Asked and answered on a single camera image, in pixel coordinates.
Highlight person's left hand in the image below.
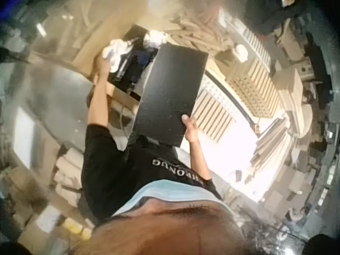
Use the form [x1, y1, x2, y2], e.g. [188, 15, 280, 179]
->
[93, 51, 112, 80]

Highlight person's right hand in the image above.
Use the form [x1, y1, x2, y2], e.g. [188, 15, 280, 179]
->
[181, 114, 200, 145]

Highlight black box lid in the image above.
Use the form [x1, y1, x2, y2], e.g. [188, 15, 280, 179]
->
[132, 41, 209, 148]

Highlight dark clothing bundle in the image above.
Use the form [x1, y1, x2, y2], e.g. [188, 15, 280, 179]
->
[111, 39, 160, 92]

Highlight open cardboard box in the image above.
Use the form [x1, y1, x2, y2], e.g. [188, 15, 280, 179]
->
[92, 24, 166, 107]

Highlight grey round table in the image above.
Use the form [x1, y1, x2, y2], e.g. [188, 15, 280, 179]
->
[7, 64, 94, 172]

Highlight heap of cardboard pieces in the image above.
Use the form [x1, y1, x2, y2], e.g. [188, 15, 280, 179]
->
[169, 6, 236, 55]

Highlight white paper sheet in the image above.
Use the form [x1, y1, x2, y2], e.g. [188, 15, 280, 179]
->
[12, 108, 37, 163]

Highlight stack of cardboard cartons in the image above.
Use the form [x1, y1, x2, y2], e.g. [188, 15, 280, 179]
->
[52, 147, 89, 204]

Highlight white cup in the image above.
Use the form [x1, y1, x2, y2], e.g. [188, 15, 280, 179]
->
[234, 44, 250, 63]

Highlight rack of wooden slats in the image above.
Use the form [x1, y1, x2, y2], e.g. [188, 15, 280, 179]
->
[191, 56, 283, 145]

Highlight stack of wooden boards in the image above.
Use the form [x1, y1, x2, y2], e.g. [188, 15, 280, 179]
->
[249, 116, 294, 176]

